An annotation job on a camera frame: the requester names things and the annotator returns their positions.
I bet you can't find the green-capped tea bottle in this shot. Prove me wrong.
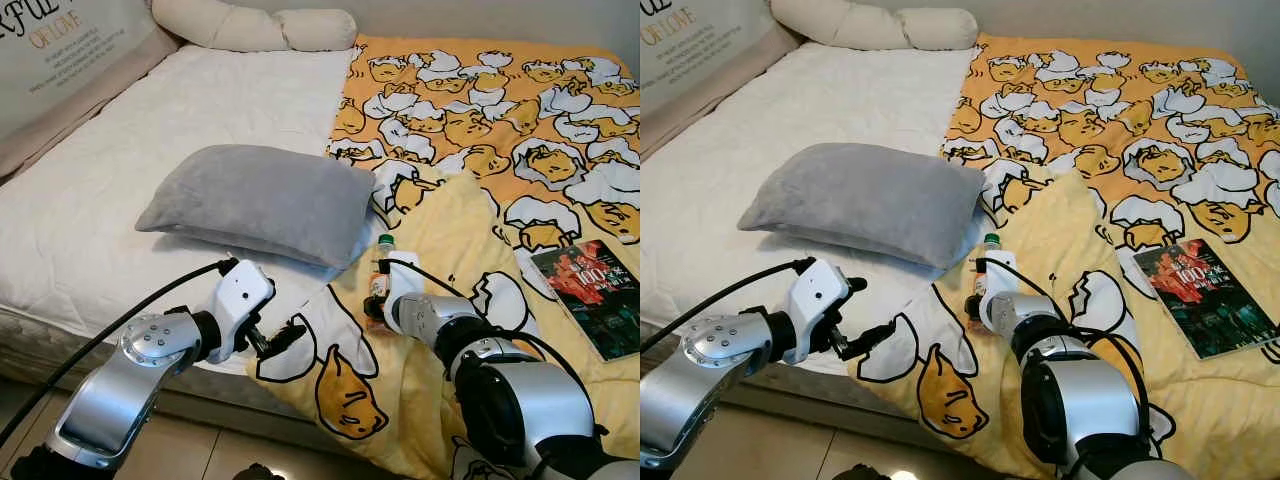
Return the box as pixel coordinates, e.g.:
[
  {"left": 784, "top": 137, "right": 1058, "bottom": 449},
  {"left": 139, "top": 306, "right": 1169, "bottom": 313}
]
[
  {"left": 968, "top": 232, "right": 1003, "bottom": 321},
  {"left": 366, "top": 234, "right": 397, "bottom": 331}
]

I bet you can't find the grey plush pillow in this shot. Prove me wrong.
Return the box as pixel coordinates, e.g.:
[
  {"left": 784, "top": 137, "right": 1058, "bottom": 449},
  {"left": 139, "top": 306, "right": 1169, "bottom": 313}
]
[
  {"left": 135, "top": 145, "right": 379, "bottom": 271},
  {"left": 737, "top": 143, "right": 987, "bottom": 271}
]

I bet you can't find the yellow cartoon egg duvet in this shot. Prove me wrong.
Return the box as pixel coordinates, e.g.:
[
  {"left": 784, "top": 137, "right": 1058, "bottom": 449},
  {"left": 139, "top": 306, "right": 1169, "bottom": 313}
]
[
  {"left": 245, "top": 35, "right": 641, "bottom": 480},
  {"left": 848, "top": 33, "right": 1280, "bottom": 480}
]

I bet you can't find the dark red-green cover book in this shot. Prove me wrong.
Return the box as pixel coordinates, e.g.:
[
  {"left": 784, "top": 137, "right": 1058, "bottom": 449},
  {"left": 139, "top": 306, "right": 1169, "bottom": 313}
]
[
  {"left": 528, "top": 240, "right": 641, "bottom": 363},
  {"left": 1133, "top": 238, "right": 1280, "bottom": 361}
]

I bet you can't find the beige bed base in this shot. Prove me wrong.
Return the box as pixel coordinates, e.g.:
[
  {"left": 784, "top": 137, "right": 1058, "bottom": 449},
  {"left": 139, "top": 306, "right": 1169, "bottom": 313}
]
[
  {"left": 0, "top": 305, "right": 331, "bottom": 456},
  {"left": 640, "top": 320, "right": 931, "bottom": 463}
]

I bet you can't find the white quilted mattress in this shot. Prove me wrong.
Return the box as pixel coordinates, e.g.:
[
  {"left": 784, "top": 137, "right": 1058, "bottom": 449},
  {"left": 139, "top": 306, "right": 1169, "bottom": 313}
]
[
  {"left": 0, "top": 42, "right": 401, "bottom": 379},
  {"left": 640, "top": 40, "right": 991, "bottom": 379}
]

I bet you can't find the cream knotted bolster pillow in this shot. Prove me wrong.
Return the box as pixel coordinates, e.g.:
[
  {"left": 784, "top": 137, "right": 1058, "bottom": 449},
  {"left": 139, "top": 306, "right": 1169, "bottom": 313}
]
[
  {"left": 770, "top": 0, "right": 979, "bottom": 51},
  {"left": 152, "top": 0, "right": 358, "bottom": 53}
]

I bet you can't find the printed lettering padded headboard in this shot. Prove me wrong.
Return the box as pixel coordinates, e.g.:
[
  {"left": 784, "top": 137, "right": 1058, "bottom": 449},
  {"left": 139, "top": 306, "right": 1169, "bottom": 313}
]
[
  {"left": 640, "top": 0, "right": 801, "bottom": 161},
  {"left": 0, "top": 0, "right": 181, "bottom": 181}
]

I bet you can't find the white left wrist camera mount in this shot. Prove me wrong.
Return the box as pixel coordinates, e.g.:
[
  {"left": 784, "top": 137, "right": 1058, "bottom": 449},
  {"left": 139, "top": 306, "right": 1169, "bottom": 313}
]
[
  {"left": 205, "top": 258, "right": 277, "bottom": 363},
  {"left": 785, "top": 258, "right": 851, "bottom": 363}
]

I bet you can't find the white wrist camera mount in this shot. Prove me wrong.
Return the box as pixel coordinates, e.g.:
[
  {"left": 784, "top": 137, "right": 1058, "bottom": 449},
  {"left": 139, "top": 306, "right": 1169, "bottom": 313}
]
[
  {"left": 384, "top": 250, "right": 427, "bottom": 303},
  {"left": 205, "top": 258, "right": 277, "bottom": 363},
  {"left": 785, "top": 258, "right": 851, "bottom": 363},
  {"left": 984, "top": 250, "right": 1023, "bottom": 301}
]

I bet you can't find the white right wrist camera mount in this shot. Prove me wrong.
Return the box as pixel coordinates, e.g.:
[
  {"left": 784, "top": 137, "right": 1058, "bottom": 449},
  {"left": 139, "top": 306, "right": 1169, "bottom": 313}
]
[
  {"left": 984, "top": 250, "right": 1023, "bottom": 301},
  {"left": 384, "top": 250, "right": 427, "bottom": 303}
]

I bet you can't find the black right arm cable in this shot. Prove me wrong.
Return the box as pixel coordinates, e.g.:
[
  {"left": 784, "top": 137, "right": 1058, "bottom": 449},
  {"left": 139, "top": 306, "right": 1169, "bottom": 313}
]
[
  {"left": 378, "top": 258, "right": 601, "bottom": 441},
  {"left": 975, "top": 256, "right": 1156, "bottom": 431}
]

